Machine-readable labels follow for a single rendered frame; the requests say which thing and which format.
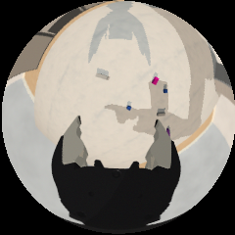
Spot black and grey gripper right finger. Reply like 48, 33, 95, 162
145, 119, 181, 203

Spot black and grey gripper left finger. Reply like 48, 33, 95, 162
51, 116, 88, 200

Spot magenta block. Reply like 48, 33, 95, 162
152, 76, 159, 85

